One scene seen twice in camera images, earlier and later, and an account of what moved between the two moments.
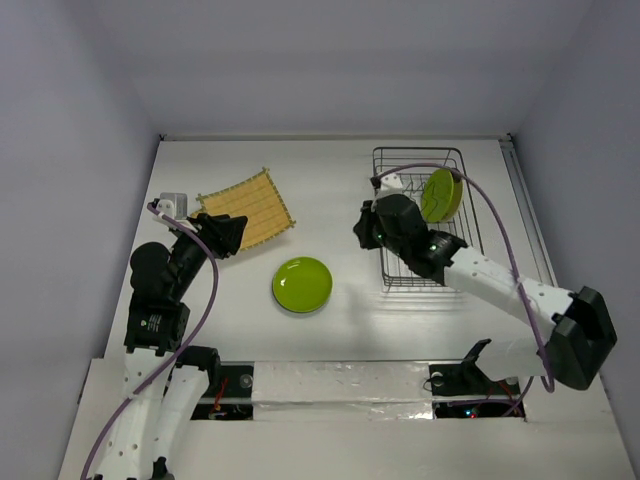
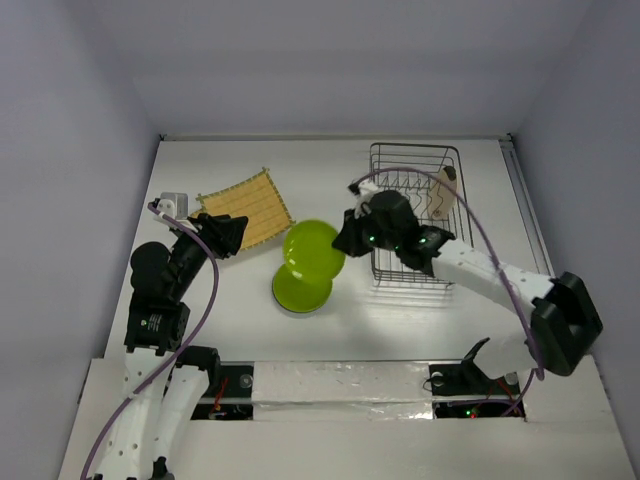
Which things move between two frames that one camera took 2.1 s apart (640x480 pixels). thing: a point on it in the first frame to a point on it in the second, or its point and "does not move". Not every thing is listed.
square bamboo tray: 255,197 does not move
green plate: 302,284 does not move
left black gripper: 220,232 does not move
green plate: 441,196 to 309,251
